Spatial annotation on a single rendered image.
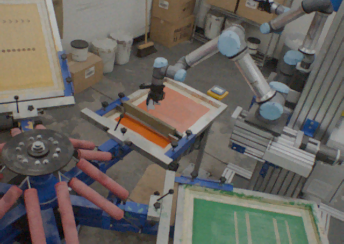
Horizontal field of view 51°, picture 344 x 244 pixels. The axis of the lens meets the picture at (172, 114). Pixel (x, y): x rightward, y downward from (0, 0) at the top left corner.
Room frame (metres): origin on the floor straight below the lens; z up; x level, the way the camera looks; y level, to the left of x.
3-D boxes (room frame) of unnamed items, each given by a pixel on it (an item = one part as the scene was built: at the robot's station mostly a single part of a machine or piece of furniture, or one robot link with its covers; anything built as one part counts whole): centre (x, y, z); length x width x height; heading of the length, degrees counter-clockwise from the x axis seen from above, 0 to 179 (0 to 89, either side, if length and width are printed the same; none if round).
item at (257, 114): (1.81, -0.56, 1.31); 0.15 x 0.15 x 0.10
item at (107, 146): (1.56, 0.31, 1.02); 0.17 x 0.06 x 0.05; 152
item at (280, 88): (1.80, -0.56, 1.42); 0.13 x 0.12 x 0.14; 165
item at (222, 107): (2.06, 0.05, 0.97); 0.79 x 0.58 x 0.04; 152
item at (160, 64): (1.86, 0.12, 1.42); 0.09 x 0.08 x 0.11; 75
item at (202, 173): (2.50, -0.32, 0.48); 0.22 x 0.22 x 0.96; 62
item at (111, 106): (1.98, 0.41, 0.98); 0.30 x 0.05 x 0.07; 152
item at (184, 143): (1.71, -0.08, 0.98); 0.30 x 0.05 x 0.07; 152
